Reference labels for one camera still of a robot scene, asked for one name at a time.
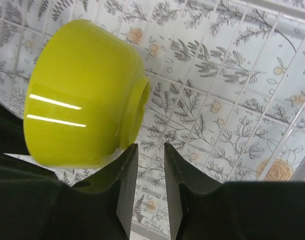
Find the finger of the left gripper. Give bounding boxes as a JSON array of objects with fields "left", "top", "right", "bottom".
[{"left": 0, "top": 103, "right": 29, "bottom": 155}]

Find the floral patterned table mat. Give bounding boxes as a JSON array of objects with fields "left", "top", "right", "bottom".
[{"left": 0, "top": 0, "right": 305, "bottom": 240}]

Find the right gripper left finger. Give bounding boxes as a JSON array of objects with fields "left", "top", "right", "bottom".
[{"left": 0, "top": 144, "right": 138, "bottom": 240}]

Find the lime green bowl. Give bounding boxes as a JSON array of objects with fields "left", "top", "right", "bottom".
[{"left": 24, "top": 19, "right": 150, "bottom": 168}]

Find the white wire dish rack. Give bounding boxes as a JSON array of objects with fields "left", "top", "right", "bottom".
[{"left": 0, "top": 0, "right": 305, "bottom": 231}]

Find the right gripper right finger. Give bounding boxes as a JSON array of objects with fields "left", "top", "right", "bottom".
[{"left": 164, "top": 143, "right": 305, "bottom": 240}]

